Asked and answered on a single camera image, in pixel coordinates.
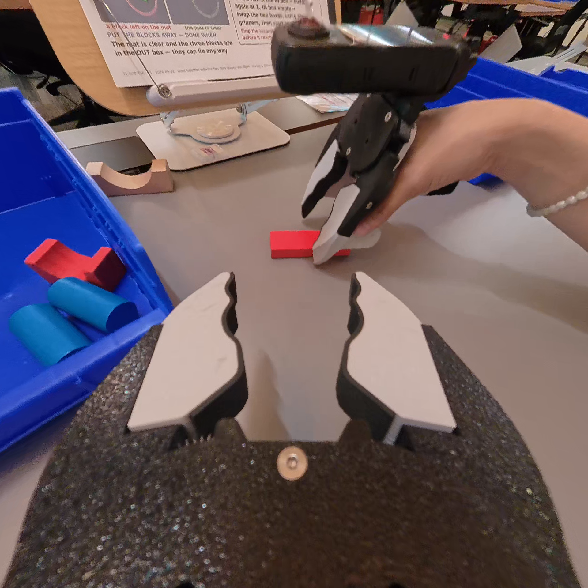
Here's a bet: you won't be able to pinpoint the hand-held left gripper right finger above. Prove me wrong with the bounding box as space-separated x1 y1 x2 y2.
336 271 458 445

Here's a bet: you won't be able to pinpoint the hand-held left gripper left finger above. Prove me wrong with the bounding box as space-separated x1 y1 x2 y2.
126 271 250 437

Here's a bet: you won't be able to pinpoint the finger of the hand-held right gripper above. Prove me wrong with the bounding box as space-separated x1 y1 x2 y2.
312 183 364 266
300 137 356 220

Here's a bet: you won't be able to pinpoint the red wooden plank block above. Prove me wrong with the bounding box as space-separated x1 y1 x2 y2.
269 231 351 260

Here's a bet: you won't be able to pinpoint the blue plastic bin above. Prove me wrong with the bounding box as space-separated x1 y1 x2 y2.
0 87 174 455
425 55 588 187

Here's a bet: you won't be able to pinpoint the natural wooden arch block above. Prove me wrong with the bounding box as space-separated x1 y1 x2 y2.
86 158 175 197

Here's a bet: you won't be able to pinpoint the person's right forearm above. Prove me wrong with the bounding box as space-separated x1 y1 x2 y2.
524 101 588 252

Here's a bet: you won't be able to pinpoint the person's right hand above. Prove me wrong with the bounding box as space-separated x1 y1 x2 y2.
356 99 552 235

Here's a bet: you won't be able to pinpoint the colourful printed leaflet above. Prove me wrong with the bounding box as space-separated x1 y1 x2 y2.
295 92 361 114

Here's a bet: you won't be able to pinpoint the white tablet stand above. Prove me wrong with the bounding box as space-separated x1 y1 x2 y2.
136 76 299 172

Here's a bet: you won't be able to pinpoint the teal wooden cylinder block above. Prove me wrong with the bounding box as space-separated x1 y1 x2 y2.
47 277 139 334
9 303 92 367

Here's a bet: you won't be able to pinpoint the red wooden arch block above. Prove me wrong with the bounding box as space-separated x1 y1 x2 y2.
24 238 127 292

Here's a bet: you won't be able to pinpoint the printed instruction sheet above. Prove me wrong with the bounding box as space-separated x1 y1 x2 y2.
78 0 331 89

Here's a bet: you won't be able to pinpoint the metal wire paper holder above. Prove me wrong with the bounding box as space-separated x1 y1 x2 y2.
94 0 172 98

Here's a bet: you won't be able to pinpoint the white pearl bracelet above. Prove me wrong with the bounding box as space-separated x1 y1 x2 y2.
526 187 588 218

